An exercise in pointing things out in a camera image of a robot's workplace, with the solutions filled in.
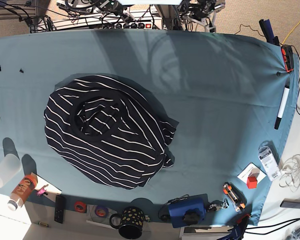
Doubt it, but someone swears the navy white striped t-shirt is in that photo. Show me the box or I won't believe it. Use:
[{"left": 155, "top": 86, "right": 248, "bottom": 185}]
[{"left": 43, "top": 74, "right": 178, "bottom": 190}]

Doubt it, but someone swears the teal tablecloth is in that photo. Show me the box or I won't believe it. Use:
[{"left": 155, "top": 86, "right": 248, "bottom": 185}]
[{"left": 0, "top": 29, "right": 299, "bottom": 225}]

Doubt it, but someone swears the blue box with knob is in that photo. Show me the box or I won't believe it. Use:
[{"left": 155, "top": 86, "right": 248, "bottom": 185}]
[{"left": 168, "top": 197, "right": 206, "bottom": 228}]

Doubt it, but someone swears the purple tape roll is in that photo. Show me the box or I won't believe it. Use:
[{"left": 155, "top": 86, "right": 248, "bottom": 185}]
[{"left": 94, "top": 205, "right": 109, "bottom": 218}]

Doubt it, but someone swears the black mug yellow pattern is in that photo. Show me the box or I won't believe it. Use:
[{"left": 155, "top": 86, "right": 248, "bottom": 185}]
[{"left": 109, "top": 206, "right": 145, "bottom": 240}]

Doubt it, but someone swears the orange tape roll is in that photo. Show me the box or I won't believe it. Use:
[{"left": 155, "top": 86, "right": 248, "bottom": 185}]
[{"left": 74, "top": 201, "right": 87, "bottom": 213}]

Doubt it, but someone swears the metal keyring clip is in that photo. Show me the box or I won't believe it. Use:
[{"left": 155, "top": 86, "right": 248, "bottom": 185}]
[{"left": 207, "top": 199, "right": 229, "bottom": 212}]

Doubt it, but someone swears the white paper card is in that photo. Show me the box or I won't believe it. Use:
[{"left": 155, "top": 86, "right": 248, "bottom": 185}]
[{"left": 237, "top": 162, "right": 267, "bottom": 185}]

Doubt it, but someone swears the red cube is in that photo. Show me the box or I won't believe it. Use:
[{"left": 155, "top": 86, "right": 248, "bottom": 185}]
[{"left": 246, "top": 176, "right": 258, "bottom": 189}]

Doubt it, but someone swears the orange black utility knife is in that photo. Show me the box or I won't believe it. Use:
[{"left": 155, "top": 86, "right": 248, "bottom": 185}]
[{"left": 222, "top": 182, "right": 246, "bottom": 213}]

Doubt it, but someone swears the black remote control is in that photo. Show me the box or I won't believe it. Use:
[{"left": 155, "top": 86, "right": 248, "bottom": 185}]
[{"left": 54, "top": 195, "right": 66, "bottom": 224}]

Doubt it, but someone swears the white paper sheet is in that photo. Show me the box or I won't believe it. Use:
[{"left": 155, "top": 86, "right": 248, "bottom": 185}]
[{"left": 31, "top": 172, "right": 62, "bottom": 195}]

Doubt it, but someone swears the clear plastic package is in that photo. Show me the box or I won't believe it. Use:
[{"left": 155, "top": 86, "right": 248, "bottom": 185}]
[{"left": 258, "top": 145, "right": 281, "bottom": 182}]

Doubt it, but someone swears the pink toy figure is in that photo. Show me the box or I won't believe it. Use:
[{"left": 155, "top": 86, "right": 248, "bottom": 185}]
[{"left": 36, "top": 184, "right": 49, "bottom": 197}]

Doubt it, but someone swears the black white marker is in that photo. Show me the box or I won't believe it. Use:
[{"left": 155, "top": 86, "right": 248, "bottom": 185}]
[{"left": 274, "top": 85, "right": 290, "bottom": 130}]

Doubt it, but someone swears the orange labelled bottle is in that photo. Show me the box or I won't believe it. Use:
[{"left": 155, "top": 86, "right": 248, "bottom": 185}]
[{"left": 7, "top": 174, "right": 38, "bottom": 211}]

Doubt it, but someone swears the translucent plastic cup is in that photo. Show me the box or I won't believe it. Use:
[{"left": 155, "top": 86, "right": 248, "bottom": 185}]
[{"left": 0, "top": 153, "right": 22, "bottom": 188}]

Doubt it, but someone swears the orange black power strip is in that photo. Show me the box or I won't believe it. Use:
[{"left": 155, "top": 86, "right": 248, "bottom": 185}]
[{"left": 281, "top": 44, "right": 294, "bottom": 73}]

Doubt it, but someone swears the white cable bundle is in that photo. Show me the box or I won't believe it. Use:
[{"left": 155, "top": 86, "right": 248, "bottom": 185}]
[{"left": 278, "top": 154, "right": 300, "bottom": 193}]

